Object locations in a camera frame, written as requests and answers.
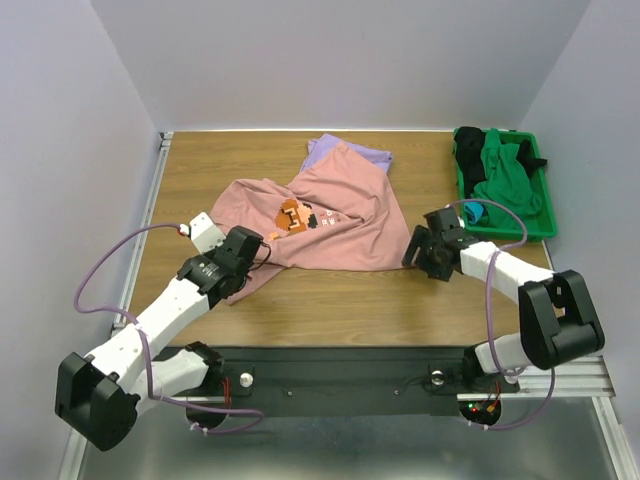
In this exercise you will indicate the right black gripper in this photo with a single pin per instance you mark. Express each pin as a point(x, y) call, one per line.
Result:
point(420, 248)

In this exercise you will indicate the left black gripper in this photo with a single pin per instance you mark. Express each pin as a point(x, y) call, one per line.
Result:
point(212, 253)

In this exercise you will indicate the pink printed t shirt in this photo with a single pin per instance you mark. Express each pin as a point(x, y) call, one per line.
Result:
point(340, 214)

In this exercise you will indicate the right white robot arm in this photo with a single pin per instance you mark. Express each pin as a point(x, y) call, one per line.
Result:
point(558, 321)

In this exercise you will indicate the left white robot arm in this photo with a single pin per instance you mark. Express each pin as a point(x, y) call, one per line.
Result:
point(102, 394)

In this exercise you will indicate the blue garment in bin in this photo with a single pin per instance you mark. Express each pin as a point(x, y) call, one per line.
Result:
point(476, 212)

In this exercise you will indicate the green plastic bin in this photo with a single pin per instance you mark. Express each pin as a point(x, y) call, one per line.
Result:
point(501, 223)

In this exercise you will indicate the green t shirt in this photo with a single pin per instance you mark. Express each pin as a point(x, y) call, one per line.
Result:
point(507, 182)

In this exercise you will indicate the black t shirt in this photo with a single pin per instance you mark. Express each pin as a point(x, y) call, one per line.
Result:
point(469, 142)

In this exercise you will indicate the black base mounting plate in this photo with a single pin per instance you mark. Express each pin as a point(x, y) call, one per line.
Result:
point(347, 381)

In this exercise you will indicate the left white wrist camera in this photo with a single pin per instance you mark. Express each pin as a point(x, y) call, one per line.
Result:
point(204, 234)

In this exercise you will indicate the left aluminium rail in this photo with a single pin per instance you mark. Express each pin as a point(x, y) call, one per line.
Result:
point(139, 237)

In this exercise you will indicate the aluminium rail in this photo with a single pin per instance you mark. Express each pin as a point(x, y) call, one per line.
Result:
point(585, 377)
point(139, 237)

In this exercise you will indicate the right aluminium rail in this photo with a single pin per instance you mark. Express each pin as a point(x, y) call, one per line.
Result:
point(585, 377)

